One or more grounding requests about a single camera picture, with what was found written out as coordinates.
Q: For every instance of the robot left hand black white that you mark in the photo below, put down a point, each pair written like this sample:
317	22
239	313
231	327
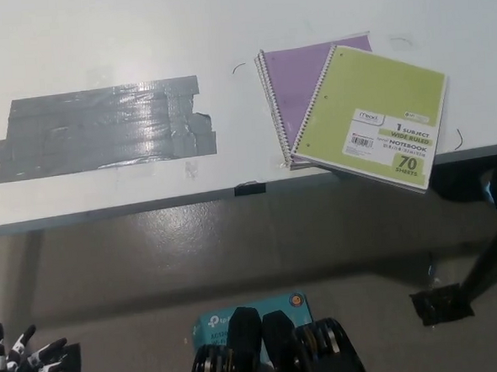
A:
18	360

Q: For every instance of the green spiral notebook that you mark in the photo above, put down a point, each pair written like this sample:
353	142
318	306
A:
366	103

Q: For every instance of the black robot body blocks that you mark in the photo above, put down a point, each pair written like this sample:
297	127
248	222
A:
280	352

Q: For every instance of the teal router box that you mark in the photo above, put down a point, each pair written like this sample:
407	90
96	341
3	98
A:
219	320

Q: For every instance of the purple spiral notebook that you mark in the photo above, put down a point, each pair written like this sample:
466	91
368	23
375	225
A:
288	78

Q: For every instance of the grey duct tape patch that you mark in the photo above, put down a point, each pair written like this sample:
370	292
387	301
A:
101	127

